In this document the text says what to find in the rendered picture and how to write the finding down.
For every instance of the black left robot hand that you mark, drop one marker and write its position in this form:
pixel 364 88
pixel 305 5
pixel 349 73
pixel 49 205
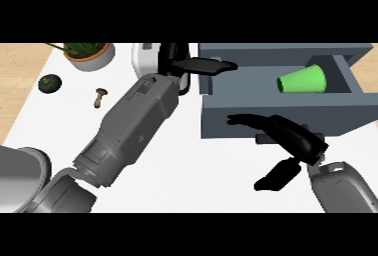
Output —
pixel 204 65

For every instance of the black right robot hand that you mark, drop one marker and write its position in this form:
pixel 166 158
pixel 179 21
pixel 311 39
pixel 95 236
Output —
pixel 296 138

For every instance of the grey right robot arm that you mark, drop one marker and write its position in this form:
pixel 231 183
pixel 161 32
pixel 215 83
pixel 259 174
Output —
pixel 345 190

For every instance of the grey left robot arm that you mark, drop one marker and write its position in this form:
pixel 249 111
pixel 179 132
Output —
pixel 130 123

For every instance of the blue-grey drawer front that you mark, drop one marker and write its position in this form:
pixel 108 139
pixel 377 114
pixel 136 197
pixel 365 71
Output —
pixel 275 108

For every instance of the green cup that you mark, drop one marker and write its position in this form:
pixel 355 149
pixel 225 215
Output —
pixel 305 80

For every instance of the white appliance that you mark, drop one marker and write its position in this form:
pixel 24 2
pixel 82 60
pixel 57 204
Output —
pixel 145 61

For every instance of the potted green plant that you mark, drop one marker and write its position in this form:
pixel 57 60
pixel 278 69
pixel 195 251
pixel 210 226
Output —
pixel 91 55

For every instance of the brown mushroom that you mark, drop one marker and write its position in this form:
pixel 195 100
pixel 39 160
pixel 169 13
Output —
pixel 99 97

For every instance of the dark green avocado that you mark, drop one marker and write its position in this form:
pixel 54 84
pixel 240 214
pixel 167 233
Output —
pixel 51 83

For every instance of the grey rounded robot body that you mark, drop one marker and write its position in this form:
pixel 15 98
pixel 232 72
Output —
pixel 23 176

